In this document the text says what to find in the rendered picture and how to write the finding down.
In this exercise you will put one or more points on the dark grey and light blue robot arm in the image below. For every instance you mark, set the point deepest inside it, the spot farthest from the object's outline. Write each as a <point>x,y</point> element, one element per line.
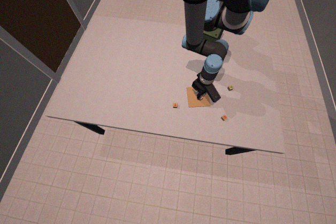
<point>208,15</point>

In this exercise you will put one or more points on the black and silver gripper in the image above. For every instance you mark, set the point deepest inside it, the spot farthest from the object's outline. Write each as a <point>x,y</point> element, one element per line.
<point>199,89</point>

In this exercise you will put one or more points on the tan flat mat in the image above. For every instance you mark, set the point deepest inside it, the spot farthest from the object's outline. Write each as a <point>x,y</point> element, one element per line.
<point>194,102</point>

